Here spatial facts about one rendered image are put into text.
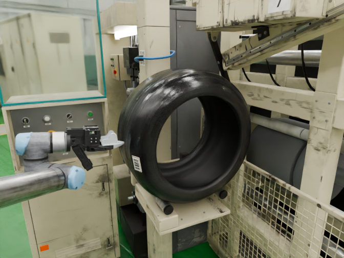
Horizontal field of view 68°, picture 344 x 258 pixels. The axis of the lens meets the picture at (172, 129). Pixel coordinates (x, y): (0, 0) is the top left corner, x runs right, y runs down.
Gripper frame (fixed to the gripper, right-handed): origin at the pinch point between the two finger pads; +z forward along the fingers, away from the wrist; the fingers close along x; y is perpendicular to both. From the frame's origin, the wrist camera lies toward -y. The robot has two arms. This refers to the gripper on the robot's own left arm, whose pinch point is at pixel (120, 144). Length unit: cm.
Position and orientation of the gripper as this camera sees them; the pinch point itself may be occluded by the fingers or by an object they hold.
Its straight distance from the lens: 103.3
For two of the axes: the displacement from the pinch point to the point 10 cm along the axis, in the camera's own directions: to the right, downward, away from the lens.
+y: 0.9, -9.6, -2.6
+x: -4.2, -2.7, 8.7
